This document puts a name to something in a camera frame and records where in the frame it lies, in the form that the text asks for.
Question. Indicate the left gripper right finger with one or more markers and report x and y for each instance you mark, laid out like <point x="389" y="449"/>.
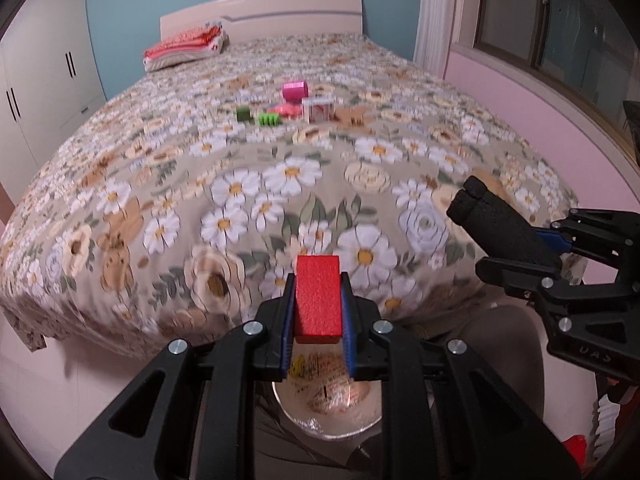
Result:
<point x="364" y="357"/>

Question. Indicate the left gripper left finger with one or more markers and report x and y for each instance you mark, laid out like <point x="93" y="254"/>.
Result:
<point x="273" y="355"/>

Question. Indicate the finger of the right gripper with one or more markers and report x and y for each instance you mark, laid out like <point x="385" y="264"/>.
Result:
<point x="554" y="240"/>

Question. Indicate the red foam block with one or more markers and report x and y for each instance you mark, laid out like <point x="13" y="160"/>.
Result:
<point x="318" y="300"/>

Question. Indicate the black foam cylinder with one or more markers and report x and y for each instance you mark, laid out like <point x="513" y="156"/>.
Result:
<point x="497" y="227"/>

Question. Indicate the white trash bin with liner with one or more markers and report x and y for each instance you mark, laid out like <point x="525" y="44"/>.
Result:
<point x="320" y="398"/>

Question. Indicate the red object at edge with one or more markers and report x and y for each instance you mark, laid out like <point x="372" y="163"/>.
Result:
<point x="577" y="447"/>

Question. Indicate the floral bed cover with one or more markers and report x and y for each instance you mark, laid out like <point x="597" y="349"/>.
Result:
<point x="164" y="217"/>

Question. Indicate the dark green block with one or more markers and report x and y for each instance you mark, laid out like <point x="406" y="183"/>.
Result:
<point x="243" y="114"/>

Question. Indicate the pink flat toy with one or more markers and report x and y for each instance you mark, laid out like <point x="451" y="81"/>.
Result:
<point x="287" y="111"/>

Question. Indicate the dark framed window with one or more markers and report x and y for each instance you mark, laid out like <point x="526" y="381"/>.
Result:
<point x="582" y="47"/>

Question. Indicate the pink cylinder toy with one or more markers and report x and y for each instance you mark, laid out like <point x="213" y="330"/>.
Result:
<point x="294" y="91"/>

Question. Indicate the white curtain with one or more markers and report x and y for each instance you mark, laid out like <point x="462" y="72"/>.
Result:
<point x="433" y="35"/>

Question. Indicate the folded red orange blanket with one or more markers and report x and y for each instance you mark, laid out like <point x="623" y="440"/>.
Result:
<point x="192" y="45"/>

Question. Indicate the pink wooden headboard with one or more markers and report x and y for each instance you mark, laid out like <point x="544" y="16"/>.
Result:
<point x="247" y="20"/>

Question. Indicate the white wardrobe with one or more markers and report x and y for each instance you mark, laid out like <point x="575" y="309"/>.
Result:
<point x="49" y="86"/>

